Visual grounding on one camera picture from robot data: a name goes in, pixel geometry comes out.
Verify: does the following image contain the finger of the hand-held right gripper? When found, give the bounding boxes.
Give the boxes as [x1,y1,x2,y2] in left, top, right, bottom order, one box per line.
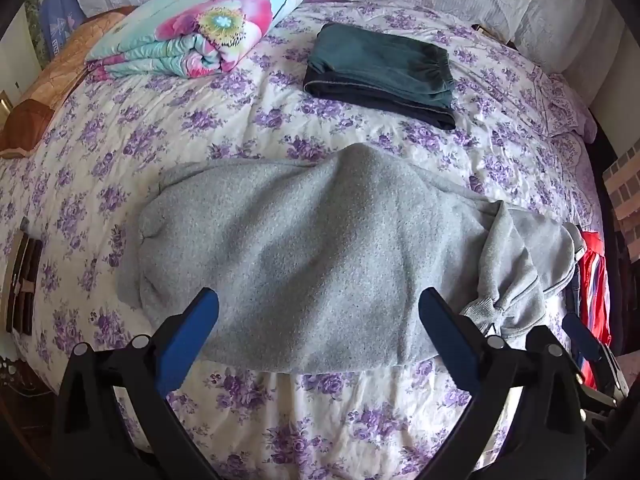
[562,311,602,362]

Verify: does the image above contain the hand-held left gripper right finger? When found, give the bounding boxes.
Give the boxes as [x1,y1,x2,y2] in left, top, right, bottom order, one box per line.
[418,287,587,480]

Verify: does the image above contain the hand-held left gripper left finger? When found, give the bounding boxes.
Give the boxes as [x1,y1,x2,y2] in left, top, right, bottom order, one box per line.
[50,287,221,480]

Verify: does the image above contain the grey fleece pants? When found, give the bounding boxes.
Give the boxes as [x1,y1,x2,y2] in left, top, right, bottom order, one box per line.
[116,142,586,375]

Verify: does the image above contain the folded navy pants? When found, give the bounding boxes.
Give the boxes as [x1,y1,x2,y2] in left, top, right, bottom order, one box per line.
[302,67,457,131]

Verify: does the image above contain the folded dark green pants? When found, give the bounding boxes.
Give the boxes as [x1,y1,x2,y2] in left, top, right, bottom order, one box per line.
[305,22,455,111]

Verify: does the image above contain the red striped cloth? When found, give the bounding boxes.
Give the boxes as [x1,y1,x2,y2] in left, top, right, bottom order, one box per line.
[565,230,613,391]

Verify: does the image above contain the purple floral bedsheet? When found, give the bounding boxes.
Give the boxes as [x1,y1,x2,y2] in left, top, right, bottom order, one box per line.
[0,0,606,480]

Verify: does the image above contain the purple floral pillowcase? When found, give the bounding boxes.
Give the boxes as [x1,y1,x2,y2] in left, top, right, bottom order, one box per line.
[535,67,598,138]

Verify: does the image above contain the folded floral quilt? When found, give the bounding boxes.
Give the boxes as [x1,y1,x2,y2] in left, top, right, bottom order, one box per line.
[85,0,308,80]

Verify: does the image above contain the blue patterned cloth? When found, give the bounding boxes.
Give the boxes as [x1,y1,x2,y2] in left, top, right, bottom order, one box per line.
[36,0,87,57]

